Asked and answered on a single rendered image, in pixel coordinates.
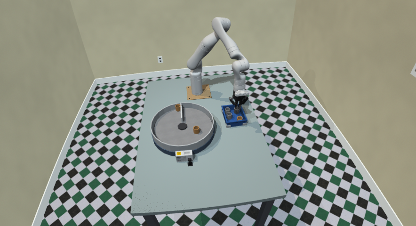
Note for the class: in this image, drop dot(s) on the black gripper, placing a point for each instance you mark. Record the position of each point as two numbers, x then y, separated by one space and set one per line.
241 99

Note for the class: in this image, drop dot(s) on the grey round turntable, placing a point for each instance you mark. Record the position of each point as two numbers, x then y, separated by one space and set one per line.
172 131

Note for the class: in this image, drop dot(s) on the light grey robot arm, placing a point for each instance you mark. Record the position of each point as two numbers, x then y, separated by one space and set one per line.
220 26

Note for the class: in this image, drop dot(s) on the blue crate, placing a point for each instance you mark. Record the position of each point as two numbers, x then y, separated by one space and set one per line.
233 122

